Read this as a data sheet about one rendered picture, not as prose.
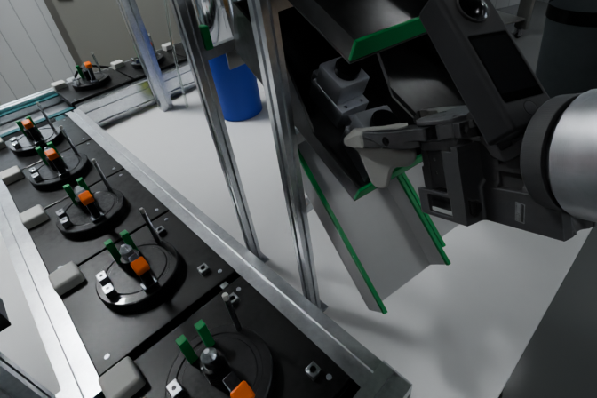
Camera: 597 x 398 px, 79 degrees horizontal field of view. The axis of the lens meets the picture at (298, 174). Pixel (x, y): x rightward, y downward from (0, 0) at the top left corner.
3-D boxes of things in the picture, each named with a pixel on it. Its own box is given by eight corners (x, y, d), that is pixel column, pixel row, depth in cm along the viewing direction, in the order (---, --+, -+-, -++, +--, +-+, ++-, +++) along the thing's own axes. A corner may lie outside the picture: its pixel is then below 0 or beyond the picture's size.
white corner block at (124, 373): (152, 390, 51) (141, 377, 48) (121, 417, 48) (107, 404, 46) (138, 366, 54) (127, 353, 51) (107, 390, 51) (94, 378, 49)
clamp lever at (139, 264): (157, 282, 60) (148, 264, 53) (146, 290, 59) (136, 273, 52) (145, 266, 61) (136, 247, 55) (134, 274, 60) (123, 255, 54)
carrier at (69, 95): (135, 83, 145) (122, 52, 138) (73, 107, 133) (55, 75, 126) (112, 71, 160) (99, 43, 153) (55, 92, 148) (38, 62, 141)
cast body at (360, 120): (395, 172, 44) (419, 137, 38) (364, 183, 42) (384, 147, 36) (362, 120, 47) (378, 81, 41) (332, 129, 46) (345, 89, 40)
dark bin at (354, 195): (433, 155, 46) (462, 117, 40) (354, 202, 41) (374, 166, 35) (308, 25, 57) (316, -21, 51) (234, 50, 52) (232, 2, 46)
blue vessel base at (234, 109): (271, 108, 134) (257, 33, 117) (236, 126, 126) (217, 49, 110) (245, 98, 143) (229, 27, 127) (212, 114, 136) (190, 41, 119)
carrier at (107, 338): (238, 277, 64) (220, 227, 57) (104, 384, 52) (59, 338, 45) (172, 216, 79) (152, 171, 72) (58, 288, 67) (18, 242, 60)
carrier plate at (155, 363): (351, 383, 48) (351, 376, 47) (196, 569, 36) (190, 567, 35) (243, 282, 63) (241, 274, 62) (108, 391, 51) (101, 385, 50)
